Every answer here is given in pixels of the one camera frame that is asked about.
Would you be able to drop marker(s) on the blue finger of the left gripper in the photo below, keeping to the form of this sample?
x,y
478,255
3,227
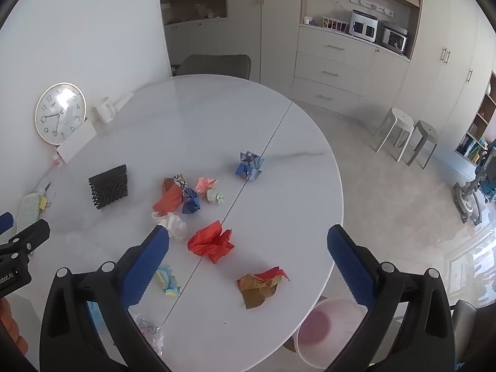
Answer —
x,y
6,222

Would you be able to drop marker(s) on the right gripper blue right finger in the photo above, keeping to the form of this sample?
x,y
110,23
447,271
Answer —
x,y
347,257

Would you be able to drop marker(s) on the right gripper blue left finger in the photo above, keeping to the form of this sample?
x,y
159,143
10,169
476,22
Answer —
x,y
138,265

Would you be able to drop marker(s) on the red paper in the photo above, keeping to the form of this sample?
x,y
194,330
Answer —
x,y
212,242

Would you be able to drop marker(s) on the red snack wrapper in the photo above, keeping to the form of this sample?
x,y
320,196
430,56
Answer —
x,y
170,201

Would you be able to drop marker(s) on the blue patterned wrapper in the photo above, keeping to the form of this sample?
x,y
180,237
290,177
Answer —
x,y
250,165

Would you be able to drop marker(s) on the white plastic trash bin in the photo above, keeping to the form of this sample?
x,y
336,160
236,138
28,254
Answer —
x,y
326,331

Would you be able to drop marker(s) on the person left hand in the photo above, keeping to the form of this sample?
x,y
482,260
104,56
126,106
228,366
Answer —
x,y
12,327

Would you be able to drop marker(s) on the yellow blue crumpled paper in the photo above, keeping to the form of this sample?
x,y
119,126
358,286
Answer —
x,y
167,281

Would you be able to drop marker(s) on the white crumpled tissue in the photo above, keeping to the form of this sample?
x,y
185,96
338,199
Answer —
x,y
172,223

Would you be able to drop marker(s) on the shiny crumpled plastic wrapper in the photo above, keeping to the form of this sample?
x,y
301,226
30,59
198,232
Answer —
x,y
152,333

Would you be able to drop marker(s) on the dark blue crumpled wrapper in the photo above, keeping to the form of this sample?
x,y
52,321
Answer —
x,y
191,201

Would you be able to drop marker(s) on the black ridged foam block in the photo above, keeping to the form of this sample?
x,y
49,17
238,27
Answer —
x,y
109,186

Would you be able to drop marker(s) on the white card box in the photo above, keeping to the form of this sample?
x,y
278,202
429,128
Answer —
x,y
76,141

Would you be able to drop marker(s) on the pink crumpled paper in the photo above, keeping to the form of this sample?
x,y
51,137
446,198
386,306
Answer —
x,y
203,185

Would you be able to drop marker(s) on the teal grey kids chair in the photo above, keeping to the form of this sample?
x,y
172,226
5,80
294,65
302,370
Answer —
x,y
465,197

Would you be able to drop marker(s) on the grey stool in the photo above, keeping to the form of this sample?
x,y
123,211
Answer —
x,y
427,134

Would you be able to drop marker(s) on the white stool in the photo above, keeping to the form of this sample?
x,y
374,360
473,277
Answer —
x,y
396,119

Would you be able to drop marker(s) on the dark grey dining chair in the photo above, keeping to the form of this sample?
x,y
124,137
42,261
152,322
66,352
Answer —
x,y
238,66

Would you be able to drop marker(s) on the silver microwave oven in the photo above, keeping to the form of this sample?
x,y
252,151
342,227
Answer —
x,y
395,38

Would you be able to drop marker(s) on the grey chair with black frame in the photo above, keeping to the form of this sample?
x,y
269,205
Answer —
x,y
471,326

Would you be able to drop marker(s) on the round white wall clock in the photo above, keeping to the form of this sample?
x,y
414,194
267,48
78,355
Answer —
x,y
60,111

